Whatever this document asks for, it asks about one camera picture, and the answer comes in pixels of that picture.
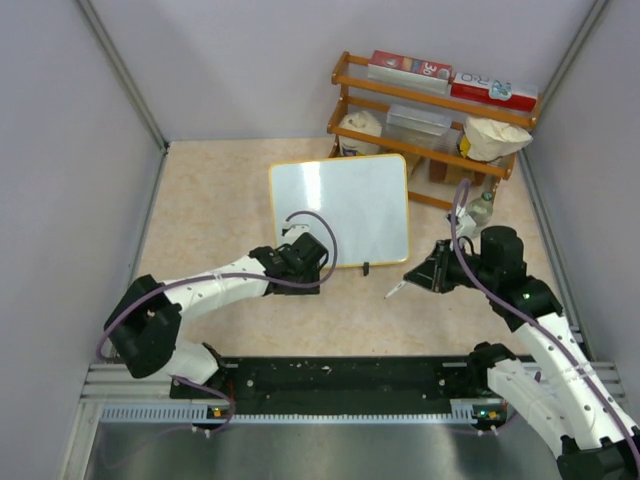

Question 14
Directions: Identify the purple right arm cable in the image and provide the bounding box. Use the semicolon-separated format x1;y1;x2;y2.
449;178;640;466

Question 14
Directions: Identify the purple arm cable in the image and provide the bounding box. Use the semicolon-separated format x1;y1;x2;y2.
95;210;340;436
449;178;640;466

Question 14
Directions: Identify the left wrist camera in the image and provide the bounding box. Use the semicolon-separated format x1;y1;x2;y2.
281;222;310;239

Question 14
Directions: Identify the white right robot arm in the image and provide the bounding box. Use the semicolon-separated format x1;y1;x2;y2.
403;226;639;479

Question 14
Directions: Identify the brown block right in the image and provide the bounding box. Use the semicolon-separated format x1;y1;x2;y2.
429;159;476;185

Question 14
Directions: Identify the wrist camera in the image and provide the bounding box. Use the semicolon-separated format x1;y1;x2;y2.
281;222;310;239
446;207;482;238

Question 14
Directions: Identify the red foil wrap box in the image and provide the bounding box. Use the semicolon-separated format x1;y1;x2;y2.
367;50;453;95

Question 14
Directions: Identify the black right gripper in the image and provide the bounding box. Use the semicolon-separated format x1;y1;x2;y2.
405;238;497;293

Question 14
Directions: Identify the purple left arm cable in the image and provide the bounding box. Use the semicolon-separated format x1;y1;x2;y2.
95;210;340;436

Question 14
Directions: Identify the clear plastic box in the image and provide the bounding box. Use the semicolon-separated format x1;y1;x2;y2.
385;104;453;149

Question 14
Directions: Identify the orange wooden shelf rack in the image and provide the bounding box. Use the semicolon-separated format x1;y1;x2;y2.
327;51;542;192

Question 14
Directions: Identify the red white wrap box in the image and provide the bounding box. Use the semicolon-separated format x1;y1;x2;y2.
451;72;539;113

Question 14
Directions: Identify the yellow framed whiteboard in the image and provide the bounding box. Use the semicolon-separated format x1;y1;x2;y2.
269;154;411;268

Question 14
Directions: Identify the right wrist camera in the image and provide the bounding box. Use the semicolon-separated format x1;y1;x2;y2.
446;207;482;238

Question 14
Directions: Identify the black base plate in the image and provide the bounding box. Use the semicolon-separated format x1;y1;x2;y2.
169;354;506;415

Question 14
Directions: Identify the grey cable duct rail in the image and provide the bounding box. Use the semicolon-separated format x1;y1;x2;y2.
100;403;509;426

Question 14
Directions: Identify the clear glass bottle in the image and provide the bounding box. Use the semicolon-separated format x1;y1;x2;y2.
466;191;494;228

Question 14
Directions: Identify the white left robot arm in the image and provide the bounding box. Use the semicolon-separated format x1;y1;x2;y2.
104;232;329;397

